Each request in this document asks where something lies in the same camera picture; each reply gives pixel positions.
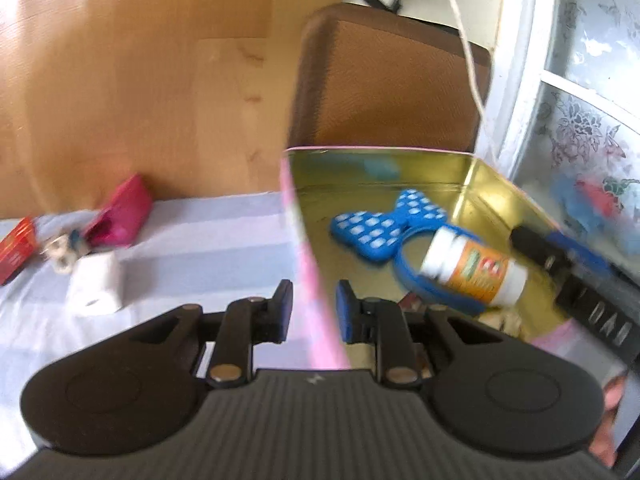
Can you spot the small white clip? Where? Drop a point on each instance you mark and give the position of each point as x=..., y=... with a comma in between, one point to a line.
x=60, y=255

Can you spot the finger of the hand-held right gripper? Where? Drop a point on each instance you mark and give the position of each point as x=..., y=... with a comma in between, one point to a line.
x=575, y=255

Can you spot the red box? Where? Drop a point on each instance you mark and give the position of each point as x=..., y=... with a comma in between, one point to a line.
x=17, y=250

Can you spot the blue striped bedsheet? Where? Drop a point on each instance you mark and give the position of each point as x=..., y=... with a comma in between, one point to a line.
x=200, y=250

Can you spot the pink tin box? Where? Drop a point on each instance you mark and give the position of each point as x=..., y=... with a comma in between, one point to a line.
x=435, y=180

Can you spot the white charger block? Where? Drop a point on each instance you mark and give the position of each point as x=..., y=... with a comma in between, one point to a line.
x=95, y=280

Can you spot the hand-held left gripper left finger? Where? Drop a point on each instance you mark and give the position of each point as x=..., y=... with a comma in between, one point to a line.
x=281, y=310

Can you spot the brown woven chair back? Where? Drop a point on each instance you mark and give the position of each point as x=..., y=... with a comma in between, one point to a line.
x=390, y=80

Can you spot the blue polka dot bow headband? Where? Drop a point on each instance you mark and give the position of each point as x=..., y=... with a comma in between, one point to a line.
x=370, y=230

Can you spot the white bottle orange label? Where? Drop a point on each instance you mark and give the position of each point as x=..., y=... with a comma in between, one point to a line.
x=480, y=272

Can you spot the pink case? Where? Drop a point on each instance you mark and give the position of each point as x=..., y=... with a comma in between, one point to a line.
x=122, y=210

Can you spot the wooden headboard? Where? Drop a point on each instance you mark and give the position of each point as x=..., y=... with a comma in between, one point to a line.
x=150, y=75

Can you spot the white framed floral glass door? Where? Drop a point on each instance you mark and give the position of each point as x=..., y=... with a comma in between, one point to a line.
x=575, y=110

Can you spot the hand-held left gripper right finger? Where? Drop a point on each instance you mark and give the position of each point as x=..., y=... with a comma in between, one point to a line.
x=345, y=310

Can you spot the person's right hand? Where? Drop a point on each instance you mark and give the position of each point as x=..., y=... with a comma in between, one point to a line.
x=611, y=410

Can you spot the blue and red cloth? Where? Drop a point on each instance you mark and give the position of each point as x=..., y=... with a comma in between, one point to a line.
x=595, y=200

